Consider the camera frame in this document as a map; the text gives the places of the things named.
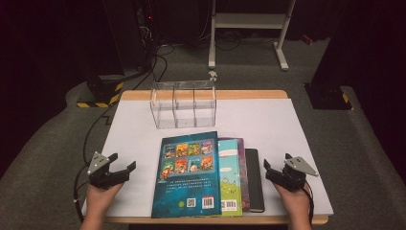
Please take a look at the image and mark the black yellow-striped stand base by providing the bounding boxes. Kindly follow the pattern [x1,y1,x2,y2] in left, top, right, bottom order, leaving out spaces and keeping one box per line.
[76,75,125,109]
[304,82,354,111]

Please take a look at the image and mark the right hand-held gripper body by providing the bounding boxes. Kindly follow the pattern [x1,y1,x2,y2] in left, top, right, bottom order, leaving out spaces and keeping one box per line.
[265,155,320,193]

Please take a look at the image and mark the white table cover sheet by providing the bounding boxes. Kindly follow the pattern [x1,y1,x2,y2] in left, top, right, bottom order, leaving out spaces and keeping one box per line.
[80,98,334,217]

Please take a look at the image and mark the black notebook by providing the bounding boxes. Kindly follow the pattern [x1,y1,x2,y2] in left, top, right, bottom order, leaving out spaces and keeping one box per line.
[244,148,266,214]

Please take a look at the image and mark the clear acrylic book rack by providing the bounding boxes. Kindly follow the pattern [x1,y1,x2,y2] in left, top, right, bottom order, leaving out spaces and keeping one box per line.
[150,80,218,129]

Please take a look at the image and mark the left hand-held gripper cable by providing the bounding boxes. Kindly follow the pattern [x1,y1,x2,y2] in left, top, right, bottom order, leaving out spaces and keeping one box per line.
[73,162,92,223]

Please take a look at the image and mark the black equipment rack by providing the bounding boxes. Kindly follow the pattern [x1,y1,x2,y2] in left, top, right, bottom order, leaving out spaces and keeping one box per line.
[135,0,159,73]

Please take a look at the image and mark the white metal frame desk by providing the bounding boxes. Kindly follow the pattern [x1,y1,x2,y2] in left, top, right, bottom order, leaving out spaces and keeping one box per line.
[208,0,296,72]

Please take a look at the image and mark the person's left hand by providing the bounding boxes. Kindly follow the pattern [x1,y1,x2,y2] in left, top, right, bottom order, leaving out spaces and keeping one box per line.
[85,183,124,217]

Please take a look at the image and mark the dark blue picture book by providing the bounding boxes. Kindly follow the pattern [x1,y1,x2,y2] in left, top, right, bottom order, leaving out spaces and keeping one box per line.
[151,130,223,219]

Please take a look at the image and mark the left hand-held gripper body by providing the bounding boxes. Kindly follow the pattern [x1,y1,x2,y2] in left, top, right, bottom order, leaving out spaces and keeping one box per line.
[86,150,126,190]

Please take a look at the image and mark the hand-held gripper cable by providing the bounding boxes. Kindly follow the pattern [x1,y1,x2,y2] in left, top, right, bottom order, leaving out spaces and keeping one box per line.
[301,180,316,226]
[73,162,92,223]

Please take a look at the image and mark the purple magazine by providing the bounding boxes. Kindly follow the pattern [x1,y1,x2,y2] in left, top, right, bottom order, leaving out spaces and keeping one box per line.
[218,137,252,213]

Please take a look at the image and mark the person's right hand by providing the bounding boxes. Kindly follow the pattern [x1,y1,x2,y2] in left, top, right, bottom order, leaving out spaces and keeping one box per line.
[274,183,312,221]

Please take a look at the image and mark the black floor cable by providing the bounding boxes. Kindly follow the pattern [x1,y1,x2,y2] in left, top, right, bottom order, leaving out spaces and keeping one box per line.
[82,104,116,166]

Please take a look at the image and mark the right hand-held gripper cable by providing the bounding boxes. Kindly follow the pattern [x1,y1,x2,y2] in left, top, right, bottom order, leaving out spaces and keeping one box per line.
[301,180,316,226]

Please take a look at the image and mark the light blue picture book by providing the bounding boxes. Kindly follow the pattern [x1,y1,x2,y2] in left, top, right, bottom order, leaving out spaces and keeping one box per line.
[217,138,243,218]

